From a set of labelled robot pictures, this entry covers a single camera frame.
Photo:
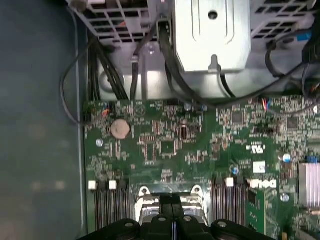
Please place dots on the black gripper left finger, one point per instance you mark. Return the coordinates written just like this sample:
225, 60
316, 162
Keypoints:
166, 207

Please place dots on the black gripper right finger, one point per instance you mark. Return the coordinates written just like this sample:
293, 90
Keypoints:
190, 227

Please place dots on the silver square CPU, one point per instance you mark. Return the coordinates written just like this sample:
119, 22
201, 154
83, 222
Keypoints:
151, 215

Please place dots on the metal socket cover frame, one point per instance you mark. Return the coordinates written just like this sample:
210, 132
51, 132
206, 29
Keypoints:
146, 203

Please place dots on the CPU socket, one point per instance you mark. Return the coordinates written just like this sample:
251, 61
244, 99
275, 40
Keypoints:
143, 191

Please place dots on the black RAM slot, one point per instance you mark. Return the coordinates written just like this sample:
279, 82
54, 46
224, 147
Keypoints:
225, 200
125, 205
115, 207
106, 207
242, 202
233, 202
216, 200
97, 207

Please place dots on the green motherboard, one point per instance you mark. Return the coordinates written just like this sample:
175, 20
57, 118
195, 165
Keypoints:
200, 140

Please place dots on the round coin battery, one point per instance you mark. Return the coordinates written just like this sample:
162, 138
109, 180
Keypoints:
120, 128

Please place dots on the silver chipset heatsink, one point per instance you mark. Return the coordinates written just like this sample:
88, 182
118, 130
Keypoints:
310, 185

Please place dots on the black open PC case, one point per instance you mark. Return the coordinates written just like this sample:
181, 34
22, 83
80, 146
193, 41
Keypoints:
37, 100

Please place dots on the silver metal drive cage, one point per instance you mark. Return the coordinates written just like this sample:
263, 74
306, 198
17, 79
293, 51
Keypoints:
212, 37

